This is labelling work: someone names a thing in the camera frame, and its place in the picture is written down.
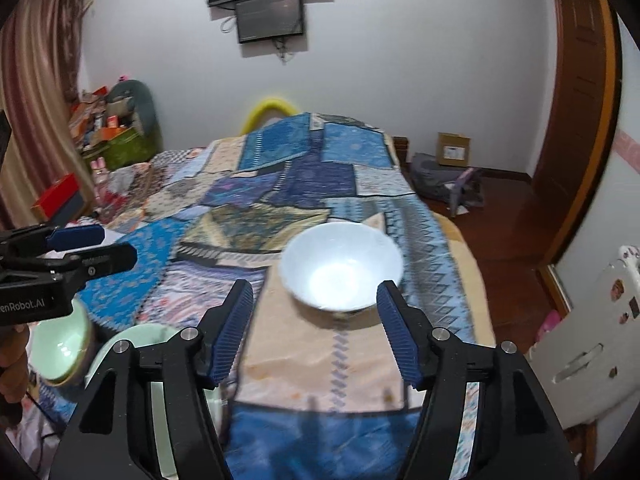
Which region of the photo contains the green crate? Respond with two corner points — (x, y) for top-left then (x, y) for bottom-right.
(82, 127), (151, 171)

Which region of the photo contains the wooden door frame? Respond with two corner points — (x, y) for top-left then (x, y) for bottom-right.
(530, 0), (626, 271)

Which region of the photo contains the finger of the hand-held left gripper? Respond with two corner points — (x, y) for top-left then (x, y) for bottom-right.
(0, 225), (106, 257)
(0, 244), (138, 287)

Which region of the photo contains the patchwork blanket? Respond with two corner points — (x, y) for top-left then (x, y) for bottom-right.
(27, 112), (496, 480)

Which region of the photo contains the pile of assorted boxes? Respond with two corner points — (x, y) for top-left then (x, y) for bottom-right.
(70, 87), (136, 146)

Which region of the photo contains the yellow hoop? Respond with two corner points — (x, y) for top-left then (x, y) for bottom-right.
(241, 96), (299, 137)

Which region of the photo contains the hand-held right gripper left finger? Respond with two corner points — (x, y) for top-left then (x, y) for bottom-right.
(50, 278), (254, 480)

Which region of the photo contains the striped brown curtain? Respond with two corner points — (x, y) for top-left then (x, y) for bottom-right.
(0, 0), (96, 233)

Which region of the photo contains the cardboard box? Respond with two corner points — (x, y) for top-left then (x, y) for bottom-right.
(437, 132), (472, 167)

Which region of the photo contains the white plastic chair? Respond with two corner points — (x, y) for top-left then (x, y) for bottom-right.
(527, 245), (640, 433)

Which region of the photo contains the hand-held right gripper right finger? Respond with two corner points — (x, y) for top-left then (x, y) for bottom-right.
(376, 280), (583, 480)

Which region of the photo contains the white bowl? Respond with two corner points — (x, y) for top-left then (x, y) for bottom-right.
(279, 222), (405, 313)

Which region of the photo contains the pale green bowl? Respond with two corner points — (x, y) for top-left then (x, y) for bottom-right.
(27, 300), (96, 388)

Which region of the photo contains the red box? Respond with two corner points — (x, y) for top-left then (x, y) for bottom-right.
(31, 173), (81, 217)

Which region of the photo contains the teal cushion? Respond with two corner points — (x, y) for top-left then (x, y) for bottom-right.
(106, 79), (164, 153)

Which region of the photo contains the grey bag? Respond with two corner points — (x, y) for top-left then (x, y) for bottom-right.
(409, 152), (485, 206)

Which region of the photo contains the pale green plate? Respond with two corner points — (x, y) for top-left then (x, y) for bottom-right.
(82, 324), (236, 480)

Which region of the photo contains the pink cloth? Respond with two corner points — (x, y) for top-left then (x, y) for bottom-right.
(535, 310), (561, 348)

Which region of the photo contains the small wall screen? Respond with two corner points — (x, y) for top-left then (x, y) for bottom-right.
(235, 0), (306, 44)

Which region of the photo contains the person's left hand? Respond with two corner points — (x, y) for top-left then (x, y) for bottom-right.
(0, 331), (31, 413)

